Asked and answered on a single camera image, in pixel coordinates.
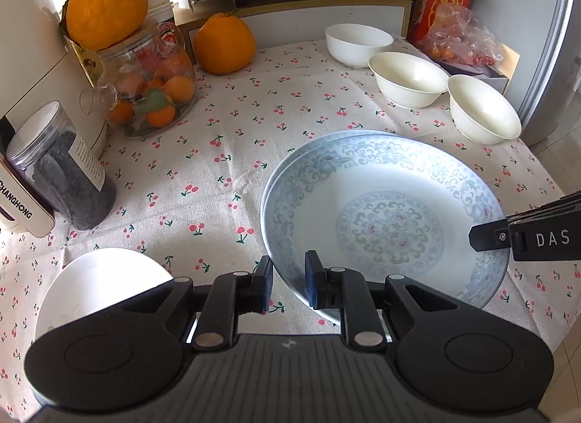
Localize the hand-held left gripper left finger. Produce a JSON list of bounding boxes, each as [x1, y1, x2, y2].
[[131, 255, 275, 352]]

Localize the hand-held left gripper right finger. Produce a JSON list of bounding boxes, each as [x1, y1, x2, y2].
[[303, 250, 451, 352]]

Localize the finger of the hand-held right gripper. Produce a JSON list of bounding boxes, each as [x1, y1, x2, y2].
[[469, 216, 517, 253]]

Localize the blue patterned porcelain plate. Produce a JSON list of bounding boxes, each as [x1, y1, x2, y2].
[[265, 134, 512, 315], [260, 129, 405, 269]]

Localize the cream white ceramic bowl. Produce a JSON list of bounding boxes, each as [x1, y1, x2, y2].
[[367, 51, 450, 110]]

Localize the cherry print tablecloth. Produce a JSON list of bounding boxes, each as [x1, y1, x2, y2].
[[0, 35, 569, 406]]

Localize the dark cardboard box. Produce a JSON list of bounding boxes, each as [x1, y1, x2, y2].
[[436, 36, 521, 97]]

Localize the plain white plate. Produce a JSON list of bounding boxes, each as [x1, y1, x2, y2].
[[34, 247, 176, 343]]

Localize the silver refrigerator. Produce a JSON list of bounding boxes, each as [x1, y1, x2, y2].
[[467, 0, 581, 148]]

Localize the plastic bag of small oranges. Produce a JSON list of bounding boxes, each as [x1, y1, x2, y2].
[[421, 2, 505, 68]]

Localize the clear plastic jar dark contents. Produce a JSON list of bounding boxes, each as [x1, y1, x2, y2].
[[5, 101, 118, 231]]

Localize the glass jar of small oranges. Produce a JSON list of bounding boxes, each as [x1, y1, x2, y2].
[[80, 21, 199, 139]]

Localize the large orange with stem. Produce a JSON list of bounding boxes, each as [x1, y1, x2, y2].
[[194, 12, 257, 76]]

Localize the wooden framed stand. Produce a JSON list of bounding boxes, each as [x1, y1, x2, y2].
[[174, 0, 415, 49]]

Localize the printed paper package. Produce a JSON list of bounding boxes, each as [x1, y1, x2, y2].
[[68, 38, 105, 88]]

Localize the large orange with leaves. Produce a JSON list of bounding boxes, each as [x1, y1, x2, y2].
[[59, 0, 151, 52]]

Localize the white kitchen appliance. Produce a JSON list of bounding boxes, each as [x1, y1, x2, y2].
[[0, 0, 110, 239]]

